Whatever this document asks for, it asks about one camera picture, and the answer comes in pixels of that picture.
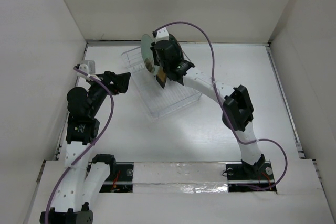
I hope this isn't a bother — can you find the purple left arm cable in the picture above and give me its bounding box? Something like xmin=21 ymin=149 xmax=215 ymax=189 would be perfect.
xmin=43 ymin=66 xmax=116 ymax=224

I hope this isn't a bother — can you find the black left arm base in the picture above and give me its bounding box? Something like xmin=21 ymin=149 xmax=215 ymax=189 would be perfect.
xmin=100 ymin=162 xmax=134 ymax=193

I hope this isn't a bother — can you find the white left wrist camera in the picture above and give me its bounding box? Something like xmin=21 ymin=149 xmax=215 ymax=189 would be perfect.
xmin=74 ymin=60 xmax=96 ymax=77

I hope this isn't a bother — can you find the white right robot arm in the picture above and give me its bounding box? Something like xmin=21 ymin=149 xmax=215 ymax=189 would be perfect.
xmin=151 ymin=40 xmax=265 ymax=178

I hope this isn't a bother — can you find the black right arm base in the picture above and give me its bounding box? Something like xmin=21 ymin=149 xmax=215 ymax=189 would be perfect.
xmin=222 ymin=161 xmax=277 ymax=193

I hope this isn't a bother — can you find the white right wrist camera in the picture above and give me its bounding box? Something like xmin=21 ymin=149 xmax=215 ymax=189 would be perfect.
xmin=152 ymin=27 xmax=170 ymax=43

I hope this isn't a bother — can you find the yellow square black-rimmed plate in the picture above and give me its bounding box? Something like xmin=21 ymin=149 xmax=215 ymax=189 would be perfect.
xmin=155 ymin=67 xmax=167 ymax=89

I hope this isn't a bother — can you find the light green glass plate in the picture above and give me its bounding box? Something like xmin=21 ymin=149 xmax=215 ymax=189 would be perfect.
xmin=141 ymin=34 xmax=159 ymax=76

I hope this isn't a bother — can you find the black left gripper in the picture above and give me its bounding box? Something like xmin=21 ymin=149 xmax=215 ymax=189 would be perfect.
xmin=87 ymin=71 xmax=130 ymax=118

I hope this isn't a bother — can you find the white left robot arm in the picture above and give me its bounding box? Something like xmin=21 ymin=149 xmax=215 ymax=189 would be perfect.
xmin=39 ymin=71 xmax=131 ymax=223

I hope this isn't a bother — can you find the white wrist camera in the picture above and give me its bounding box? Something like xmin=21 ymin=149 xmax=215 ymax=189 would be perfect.
xmin=152 ymin=27 xmax=170 ymax=43
xmin=74 ymin=60 xmax=96 ymax=77

